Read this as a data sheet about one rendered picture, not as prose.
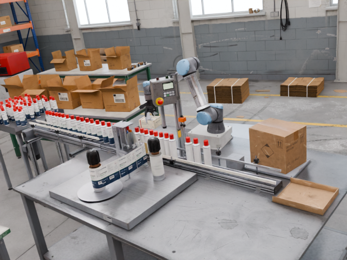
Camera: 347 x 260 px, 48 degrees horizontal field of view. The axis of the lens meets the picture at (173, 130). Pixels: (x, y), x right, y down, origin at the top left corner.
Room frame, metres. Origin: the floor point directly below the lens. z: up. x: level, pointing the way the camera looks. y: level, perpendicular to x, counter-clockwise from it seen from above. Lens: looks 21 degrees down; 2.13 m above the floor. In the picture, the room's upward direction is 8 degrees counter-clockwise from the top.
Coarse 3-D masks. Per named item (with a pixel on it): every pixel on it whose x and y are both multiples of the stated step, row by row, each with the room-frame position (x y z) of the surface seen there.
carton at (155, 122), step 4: (144, 116) 3.35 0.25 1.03; (152, 116) 3.32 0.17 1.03; (156, 116) 3.30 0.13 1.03; (160, 116) 3.29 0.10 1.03; (140, 120) 3.26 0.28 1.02; (144, 120) 3.24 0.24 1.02; (148, 120) 3.22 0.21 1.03; (152, 120) 3.21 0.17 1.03; (156, 120) 3.23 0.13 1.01; (160, 120) 3.28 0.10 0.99; (140, 124) 3.27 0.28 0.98; (144, 124) 3.25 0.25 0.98; (148, 124) 3.22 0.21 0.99; (152, 124) 3.20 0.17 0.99; (156, 124) 3.22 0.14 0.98; (160, 124) 3.27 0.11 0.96; (152, 128) 3.20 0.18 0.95
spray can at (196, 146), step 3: (195, 138) 2.52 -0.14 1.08; (195, 141) 2.51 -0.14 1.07; (195, 144) 2.50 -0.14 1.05; (198, 144) 2.51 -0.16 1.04; (195, 147) 2.50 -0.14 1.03; (198, 147) 2.50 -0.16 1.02; (195, 150) 2.50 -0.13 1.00; (198, 150) 2.50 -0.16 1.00; (195, 153) 2.50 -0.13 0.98; (198, 153) 2.50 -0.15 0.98; (195, 156) 2.50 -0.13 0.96; (198, 156) 2.50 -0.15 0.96; (195, 159) 2.51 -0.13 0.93; (198, 159) 2.50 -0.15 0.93; (198, 162) 2.50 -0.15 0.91; (201, 162) 2.51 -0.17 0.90
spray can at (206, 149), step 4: (204, 140) 2.46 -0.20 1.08; (204, 144) 2.45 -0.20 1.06; (208, 144) 2.45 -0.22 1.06; (204, 148) 2.44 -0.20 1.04; (208, 148) 2.44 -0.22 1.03; (204, 152) 2.44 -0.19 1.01; (208, 152) 2.44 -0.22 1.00; (204, 156) 2.45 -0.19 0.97; (208, 156) 2.44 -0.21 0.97; (204, 160) 2.45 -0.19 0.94; (208, 160) 2.44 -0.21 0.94; (204, 164) 2.46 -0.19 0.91; (208, 164) 2.44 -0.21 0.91
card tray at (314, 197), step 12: (300, 180) 2.14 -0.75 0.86; (288, 192) 2.07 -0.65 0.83; (300, 192) 2.05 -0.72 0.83; (312, 192) 2.03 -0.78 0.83; (324, 192) 2.01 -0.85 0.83; (336, 192) 1.95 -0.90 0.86; (288, 204) 1.93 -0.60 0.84; (300, 204) 1.88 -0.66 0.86; (312, 204) 1.91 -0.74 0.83; (324, 204) 1.89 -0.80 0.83
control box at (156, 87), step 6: (162, 78) 2.80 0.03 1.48; (150, 84) 2.80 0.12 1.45; (156, 84) 2.74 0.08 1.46; (174, 84) 2.76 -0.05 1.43; (156, 90) 2.73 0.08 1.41; (162, 90) 2.74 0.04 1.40; (168, 90) 2.75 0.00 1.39; (156, 96) 2.73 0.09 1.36; (162, 96) 2.74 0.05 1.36; (168, 96) 2.75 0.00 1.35; (174, 96) 2.76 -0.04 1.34; (156, 102) 2.73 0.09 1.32; (168, 102) 2.75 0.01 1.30; (174, 102) 2.76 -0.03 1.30
